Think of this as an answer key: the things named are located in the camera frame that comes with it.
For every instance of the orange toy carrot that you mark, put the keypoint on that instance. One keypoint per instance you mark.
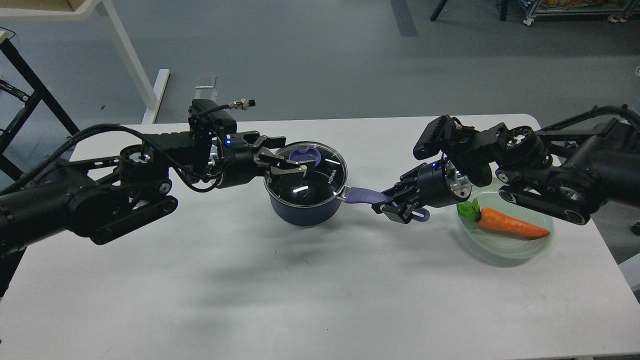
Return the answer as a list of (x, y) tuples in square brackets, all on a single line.
[(498, 222)]

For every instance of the blue saucepan with handle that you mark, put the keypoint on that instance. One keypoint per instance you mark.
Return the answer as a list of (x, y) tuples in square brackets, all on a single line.
[(310, 217)]

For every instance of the black chair leg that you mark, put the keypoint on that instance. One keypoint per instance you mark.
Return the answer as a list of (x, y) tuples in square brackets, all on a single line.
[(438, 10)]

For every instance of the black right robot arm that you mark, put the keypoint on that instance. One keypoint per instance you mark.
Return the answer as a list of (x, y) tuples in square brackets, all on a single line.
[(567, 170)]

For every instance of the metal wheeled rack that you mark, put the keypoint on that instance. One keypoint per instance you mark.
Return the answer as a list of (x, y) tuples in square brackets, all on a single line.
[(614, 11)]

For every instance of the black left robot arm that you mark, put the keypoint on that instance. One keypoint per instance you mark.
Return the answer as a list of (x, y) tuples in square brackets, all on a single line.
[(105, 198)]

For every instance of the black table frame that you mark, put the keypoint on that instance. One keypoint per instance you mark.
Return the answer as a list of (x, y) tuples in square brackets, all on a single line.
[(40, 94)]

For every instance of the glass lid blue knob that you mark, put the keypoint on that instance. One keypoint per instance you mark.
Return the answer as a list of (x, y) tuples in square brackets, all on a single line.
[(324, 175)]

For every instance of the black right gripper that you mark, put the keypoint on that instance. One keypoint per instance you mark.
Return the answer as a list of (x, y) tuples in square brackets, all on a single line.
[(436, 184)]

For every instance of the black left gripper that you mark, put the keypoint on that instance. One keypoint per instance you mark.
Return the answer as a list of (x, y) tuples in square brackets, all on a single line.
[(245, 151)]

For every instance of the pale green plate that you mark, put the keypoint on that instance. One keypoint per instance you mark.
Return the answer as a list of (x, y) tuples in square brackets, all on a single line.
[(505, 246)]

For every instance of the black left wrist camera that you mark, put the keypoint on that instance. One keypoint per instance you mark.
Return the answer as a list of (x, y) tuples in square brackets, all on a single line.
[(212, 117)]

